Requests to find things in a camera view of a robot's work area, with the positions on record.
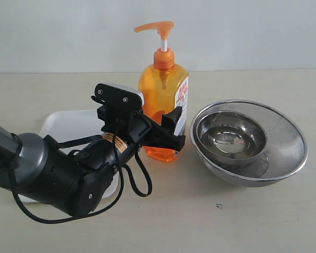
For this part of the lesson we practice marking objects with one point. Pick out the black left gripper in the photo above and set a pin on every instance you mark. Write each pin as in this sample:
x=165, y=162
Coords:
x=134, y=127

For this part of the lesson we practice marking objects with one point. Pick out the orange pump soap bottle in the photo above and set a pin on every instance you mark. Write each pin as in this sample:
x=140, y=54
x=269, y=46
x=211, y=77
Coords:
x=164, y=84

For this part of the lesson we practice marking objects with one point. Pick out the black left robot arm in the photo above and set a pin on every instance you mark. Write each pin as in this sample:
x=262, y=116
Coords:
x=72, y=176

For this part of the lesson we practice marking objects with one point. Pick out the small stainless steel bowl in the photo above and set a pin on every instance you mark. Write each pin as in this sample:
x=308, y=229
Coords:
x=230, y=137

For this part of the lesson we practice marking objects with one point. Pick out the steel mesh colander bowl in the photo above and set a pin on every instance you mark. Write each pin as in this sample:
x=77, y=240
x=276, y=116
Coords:
x=285, y=154

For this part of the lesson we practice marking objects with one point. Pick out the white rectangular plastic tray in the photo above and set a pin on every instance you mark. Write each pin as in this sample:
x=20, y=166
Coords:
x=66, y=126

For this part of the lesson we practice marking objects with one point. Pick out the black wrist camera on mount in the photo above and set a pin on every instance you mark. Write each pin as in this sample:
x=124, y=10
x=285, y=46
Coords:
x=117, y=102

